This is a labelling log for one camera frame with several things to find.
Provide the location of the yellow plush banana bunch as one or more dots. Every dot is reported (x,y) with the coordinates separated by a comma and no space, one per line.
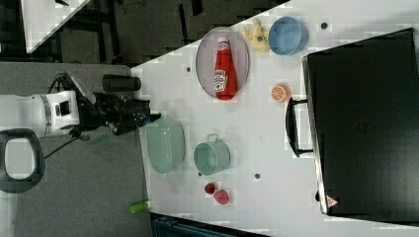
(257,37)

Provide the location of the black toaster oven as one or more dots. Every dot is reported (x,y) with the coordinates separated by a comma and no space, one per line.
(362,100)

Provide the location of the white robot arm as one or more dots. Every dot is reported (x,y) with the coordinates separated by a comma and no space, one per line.
(72,113)

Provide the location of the blue bowl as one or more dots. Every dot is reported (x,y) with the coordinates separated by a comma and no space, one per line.
(287,36)

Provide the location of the red felt ketchup bottle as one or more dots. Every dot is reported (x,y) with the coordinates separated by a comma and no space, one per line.
(224,76)

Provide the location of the green metal cup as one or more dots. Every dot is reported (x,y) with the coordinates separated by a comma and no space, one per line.
(212,156)

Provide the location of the orange slice toy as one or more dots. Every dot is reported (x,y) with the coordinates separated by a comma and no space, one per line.
(281,93)

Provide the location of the light red toy strawberry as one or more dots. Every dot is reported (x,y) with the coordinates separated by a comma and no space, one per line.
(221,197)

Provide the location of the black cylinder holder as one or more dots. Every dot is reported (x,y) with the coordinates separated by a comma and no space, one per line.
(120,83)

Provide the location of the green perforated colander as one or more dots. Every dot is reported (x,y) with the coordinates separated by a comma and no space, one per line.
(165,144)

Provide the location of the dark red toy strawberry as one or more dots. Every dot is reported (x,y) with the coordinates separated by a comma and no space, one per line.
(210,188)

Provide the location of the green spatula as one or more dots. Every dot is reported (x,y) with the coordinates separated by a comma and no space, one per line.
(139,207)

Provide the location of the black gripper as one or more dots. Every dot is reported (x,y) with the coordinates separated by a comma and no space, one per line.
(120,113)

